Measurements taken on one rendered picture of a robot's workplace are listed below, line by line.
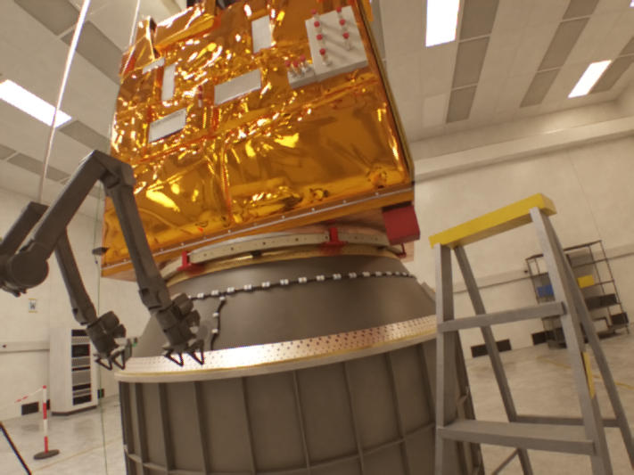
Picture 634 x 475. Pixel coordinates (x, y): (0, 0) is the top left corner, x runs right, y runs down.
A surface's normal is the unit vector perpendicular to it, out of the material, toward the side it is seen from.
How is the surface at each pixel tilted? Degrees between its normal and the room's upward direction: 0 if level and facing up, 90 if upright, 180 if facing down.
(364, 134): 89
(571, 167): 90
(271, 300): 62
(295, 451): 90
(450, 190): 90
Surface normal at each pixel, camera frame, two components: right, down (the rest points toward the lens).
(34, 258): 0.91, -0.24
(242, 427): -0.08, -0.25
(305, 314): 0.09, -0.70
